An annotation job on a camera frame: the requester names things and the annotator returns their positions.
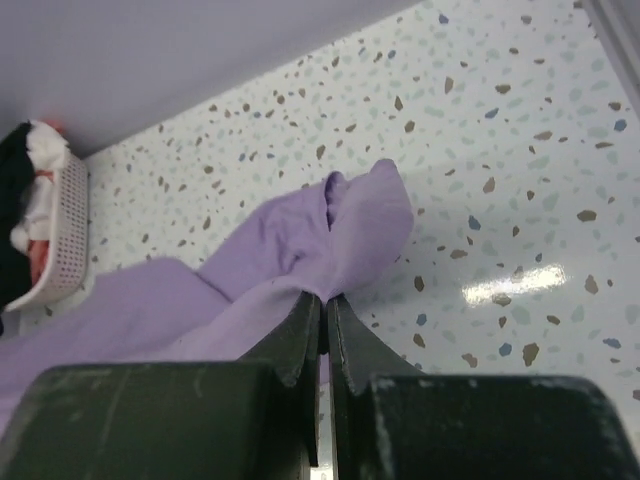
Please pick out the white t shirt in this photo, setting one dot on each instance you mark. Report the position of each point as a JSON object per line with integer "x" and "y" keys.
{"x": 19, "y": 235}

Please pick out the white laundry basket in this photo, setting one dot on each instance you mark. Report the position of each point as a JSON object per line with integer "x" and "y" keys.
{"x": 65, "y": 268}

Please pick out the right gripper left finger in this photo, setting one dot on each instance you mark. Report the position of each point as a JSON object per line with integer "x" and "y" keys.
{"x": 252, "y": 418}

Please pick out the purple t shirt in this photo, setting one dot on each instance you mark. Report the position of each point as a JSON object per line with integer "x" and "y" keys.
{"x": 327, "y": 239}

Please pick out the black t shirt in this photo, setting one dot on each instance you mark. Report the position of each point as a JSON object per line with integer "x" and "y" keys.
{"x": 17, "y": 177}

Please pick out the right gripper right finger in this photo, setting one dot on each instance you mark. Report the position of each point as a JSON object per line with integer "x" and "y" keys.
{"x": 392, "y": 421}

